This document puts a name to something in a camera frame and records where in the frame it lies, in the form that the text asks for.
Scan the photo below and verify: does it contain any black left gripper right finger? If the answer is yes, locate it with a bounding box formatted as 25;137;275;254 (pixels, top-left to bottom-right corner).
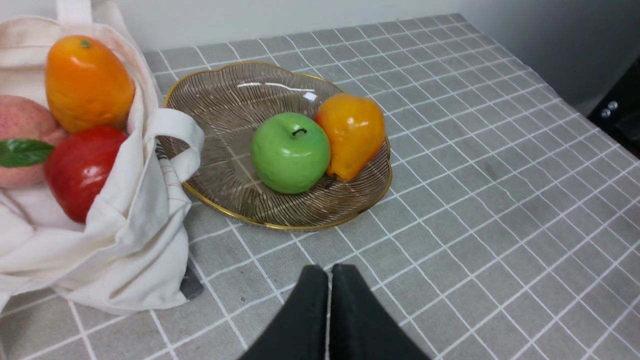
329;264;429;360

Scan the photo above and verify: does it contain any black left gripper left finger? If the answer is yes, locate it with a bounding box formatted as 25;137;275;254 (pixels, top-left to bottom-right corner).
240;265;329;360

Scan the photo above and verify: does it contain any green apple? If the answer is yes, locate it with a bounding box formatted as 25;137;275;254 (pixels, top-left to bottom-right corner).
250;112;331;195

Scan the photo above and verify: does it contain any white cloth tote bag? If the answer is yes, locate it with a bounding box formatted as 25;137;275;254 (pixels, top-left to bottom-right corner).
1;0;204;316

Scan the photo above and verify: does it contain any gold-rimmed glass fruit plate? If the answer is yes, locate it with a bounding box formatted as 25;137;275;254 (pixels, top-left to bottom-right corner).
164;61;393;231

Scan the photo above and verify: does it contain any orange mango fruit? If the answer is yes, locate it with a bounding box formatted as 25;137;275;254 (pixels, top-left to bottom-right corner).
45;35;136;133

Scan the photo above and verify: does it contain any yellow orange pear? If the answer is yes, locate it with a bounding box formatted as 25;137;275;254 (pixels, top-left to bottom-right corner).
313;93;387;182

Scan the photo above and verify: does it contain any red apple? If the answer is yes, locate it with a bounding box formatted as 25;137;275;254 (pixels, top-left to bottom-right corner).
44;126;128;224

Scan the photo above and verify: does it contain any black object with screws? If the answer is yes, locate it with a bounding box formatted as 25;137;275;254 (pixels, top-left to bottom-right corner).
587;58;640;158

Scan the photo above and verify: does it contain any pink peach with leaf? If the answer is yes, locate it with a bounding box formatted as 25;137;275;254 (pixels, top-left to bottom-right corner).
0;95;68;189

